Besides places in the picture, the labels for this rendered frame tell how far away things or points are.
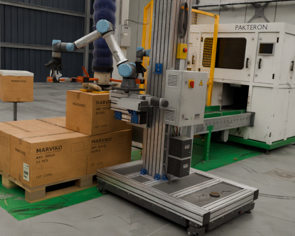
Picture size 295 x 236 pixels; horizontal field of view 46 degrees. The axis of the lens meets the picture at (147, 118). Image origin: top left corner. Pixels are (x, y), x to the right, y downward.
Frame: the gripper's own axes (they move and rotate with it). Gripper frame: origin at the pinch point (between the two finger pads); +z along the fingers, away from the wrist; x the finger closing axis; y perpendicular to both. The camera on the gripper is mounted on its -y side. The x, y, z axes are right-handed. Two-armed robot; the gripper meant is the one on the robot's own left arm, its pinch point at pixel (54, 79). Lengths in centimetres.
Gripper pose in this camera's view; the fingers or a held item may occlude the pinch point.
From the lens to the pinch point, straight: 334.0
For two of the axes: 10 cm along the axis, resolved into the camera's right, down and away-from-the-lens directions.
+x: -7.6, -1.5, 6.3
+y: 6.4, -0.8, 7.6
